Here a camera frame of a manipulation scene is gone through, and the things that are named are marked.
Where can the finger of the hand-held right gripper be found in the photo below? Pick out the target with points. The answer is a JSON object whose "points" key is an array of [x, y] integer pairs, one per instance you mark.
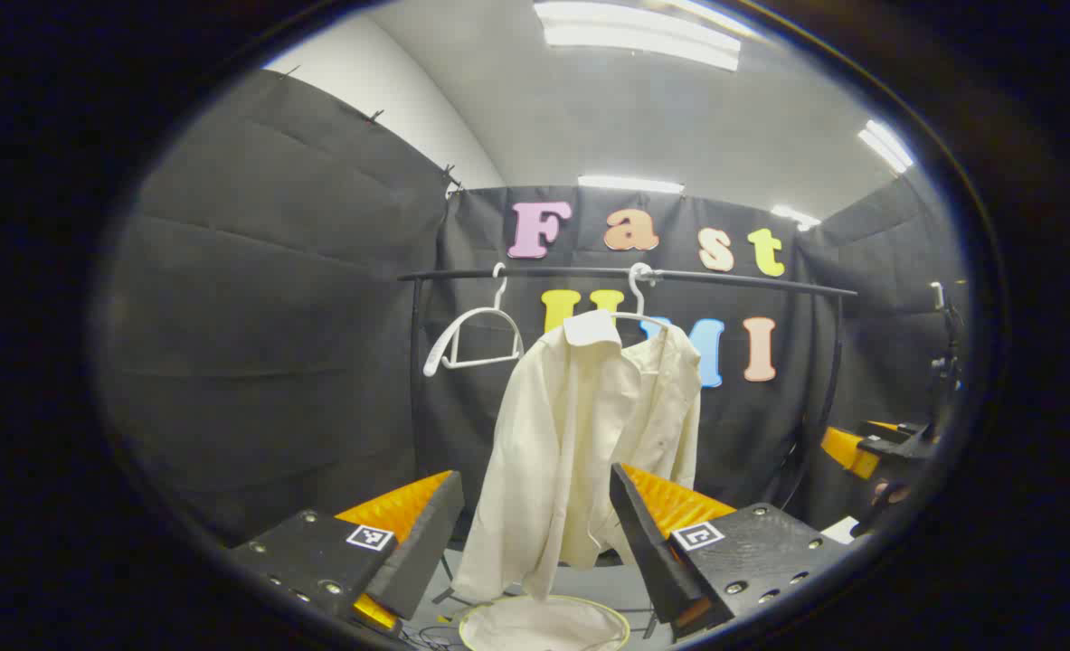
{"points": [[851, 448]]}

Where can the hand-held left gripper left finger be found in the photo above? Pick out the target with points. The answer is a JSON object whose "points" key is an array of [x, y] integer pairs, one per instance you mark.
{"points": [[421, 551]]}

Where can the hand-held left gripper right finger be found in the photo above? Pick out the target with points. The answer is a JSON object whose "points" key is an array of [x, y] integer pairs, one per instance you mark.
{"points": [[648, 551]]}

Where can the white laundry hamper yellow rim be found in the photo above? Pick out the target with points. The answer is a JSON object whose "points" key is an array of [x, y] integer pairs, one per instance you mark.
{"points": [[544, 626]]}

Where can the cream button-up shirt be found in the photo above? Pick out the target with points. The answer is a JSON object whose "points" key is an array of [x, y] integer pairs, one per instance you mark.
{"points": [[571, 425]]}

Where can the white plastic clothes hanger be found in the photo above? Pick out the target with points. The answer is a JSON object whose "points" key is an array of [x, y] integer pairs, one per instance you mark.
{"points": [[636, 294]]}

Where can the black metal clothes rack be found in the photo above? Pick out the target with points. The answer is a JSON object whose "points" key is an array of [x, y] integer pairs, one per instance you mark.
{"points": [[724, 278]]}

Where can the empty white plastic hanger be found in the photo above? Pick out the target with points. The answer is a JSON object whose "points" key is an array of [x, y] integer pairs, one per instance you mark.
{"points": [[476, 313]]}

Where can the black backdrop cloth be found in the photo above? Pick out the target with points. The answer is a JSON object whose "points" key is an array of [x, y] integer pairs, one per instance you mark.
{"points": [[272, 316]]}

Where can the large ceiling light panel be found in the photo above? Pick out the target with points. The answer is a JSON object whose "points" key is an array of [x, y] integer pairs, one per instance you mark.
{"points": [[639, 34]]}

